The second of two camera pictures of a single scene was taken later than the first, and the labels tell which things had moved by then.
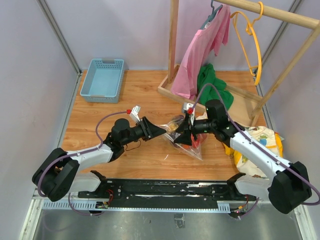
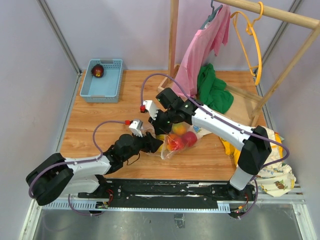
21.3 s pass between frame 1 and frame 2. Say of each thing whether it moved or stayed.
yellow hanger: stayed
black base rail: stayed
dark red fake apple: moved
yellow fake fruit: moved
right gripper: moved
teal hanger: stayed
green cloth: stayed
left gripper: moved
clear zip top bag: moved
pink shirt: stayed
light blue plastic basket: stayed
